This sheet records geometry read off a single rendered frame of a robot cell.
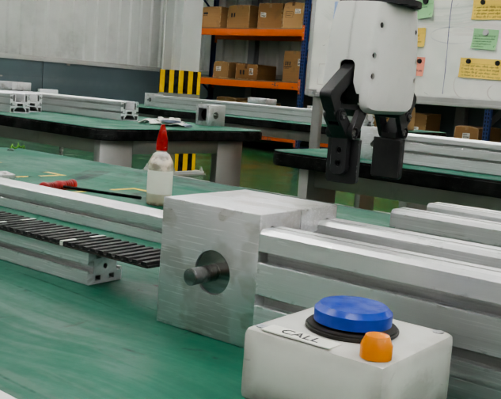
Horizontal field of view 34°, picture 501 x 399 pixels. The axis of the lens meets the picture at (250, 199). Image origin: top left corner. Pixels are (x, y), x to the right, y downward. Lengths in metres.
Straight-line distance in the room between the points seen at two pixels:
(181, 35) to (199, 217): 8.08
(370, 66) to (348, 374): 0.39
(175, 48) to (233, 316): 8.35
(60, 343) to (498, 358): 0.28
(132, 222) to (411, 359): 0.60
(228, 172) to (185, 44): 5.17
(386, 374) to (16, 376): 0.23
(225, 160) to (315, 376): 3.19
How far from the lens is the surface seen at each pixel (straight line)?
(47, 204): 1.06
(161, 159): 1.19
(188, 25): 8.71
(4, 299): 0.67
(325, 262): 0.52
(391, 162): 0.81
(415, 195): 2.33
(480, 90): 3.68
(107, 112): 3.69
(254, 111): 5.39
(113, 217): 0.96
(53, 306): 0.65
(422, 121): 11.62
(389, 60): 0.75
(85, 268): 0.73
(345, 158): 0.73
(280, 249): 0.54
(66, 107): 3.93
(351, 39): 0.73
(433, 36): 3.80
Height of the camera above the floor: 0.96
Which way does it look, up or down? 8 degrees down
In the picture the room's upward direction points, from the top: 4 degrees clockwise
